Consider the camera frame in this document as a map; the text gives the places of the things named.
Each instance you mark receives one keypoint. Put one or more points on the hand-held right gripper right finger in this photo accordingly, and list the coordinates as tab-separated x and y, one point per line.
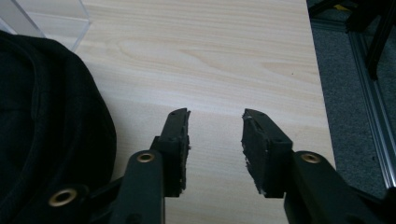
264	155

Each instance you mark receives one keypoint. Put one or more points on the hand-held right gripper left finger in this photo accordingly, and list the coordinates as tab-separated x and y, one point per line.
174	155

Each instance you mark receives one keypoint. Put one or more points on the black backpack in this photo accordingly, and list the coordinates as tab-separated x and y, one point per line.
46	130

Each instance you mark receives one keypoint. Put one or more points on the black metal stand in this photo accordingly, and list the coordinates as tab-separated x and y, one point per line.
373	28

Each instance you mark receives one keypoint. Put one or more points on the clear acrylic box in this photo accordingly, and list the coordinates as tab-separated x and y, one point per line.
43	21

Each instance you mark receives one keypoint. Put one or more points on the aluminium frame rail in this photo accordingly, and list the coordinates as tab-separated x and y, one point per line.
373	102

